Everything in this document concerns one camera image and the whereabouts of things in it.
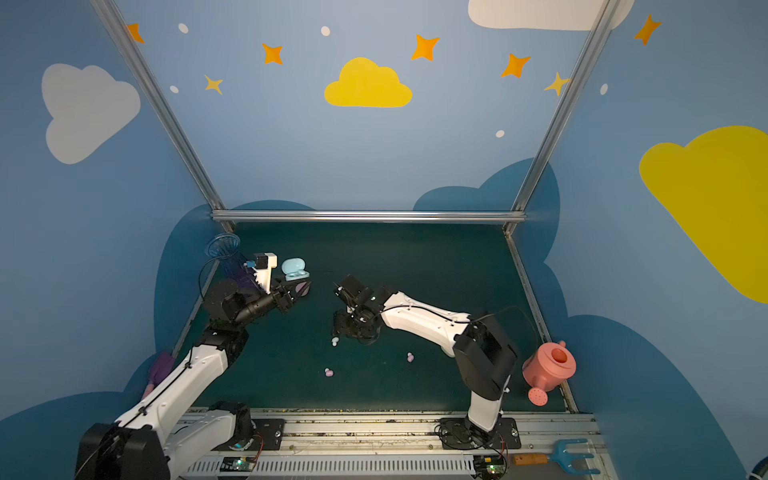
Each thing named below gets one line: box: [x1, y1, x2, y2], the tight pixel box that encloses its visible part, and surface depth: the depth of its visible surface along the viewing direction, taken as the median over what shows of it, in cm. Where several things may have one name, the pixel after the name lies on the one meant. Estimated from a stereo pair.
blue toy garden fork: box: [513, 438, 601, 475], surface depth 72 cm
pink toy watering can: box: [522, 340, 577, 407], surface depth 76 cm
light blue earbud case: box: [281, 258, 310, 282], surface depth 76 cm
